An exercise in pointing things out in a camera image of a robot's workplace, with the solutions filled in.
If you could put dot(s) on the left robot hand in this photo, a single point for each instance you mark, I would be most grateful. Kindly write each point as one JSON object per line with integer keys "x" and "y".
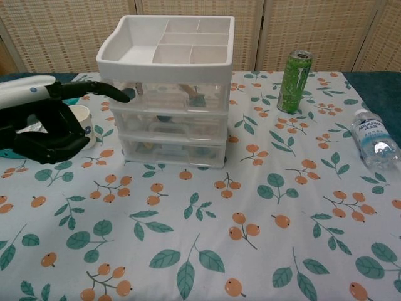
{"x": 47, "y": 131}

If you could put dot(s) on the white drawer organizer box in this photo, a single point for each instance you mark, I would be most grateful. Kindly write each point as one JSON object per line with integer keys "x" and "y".
{"x": 163, "y": 64}

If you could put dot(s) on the white paper cup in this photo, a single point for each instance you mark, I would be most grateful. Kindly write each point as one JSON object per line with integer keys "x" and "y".
{"x": 82, "y": 117}

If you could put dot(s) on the brown wooden door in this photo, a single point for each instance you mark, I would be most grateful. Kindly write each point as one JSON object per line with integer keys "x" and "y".
{"x": 6, "y": 62}

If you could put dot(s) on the small black round object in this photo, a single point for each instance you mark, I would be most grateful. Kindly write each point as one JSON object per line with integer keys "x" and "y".
{"x": 129, "y": 91}

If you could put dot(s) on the floral fruit tablecloth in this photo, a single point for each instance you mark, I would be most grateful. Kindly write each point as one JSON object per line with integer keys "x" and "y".
{"x": 200, "y": 225}

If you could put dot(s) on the green energy drink can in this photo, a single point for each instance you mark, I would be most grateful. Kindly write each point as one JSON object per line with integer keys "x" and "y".
{"x": 294, "y": 84}

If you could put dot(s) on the clear water bottle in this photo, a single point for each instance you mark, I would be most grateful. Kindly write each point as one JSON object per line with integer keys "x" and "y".
{"x": 372, "y": 138}

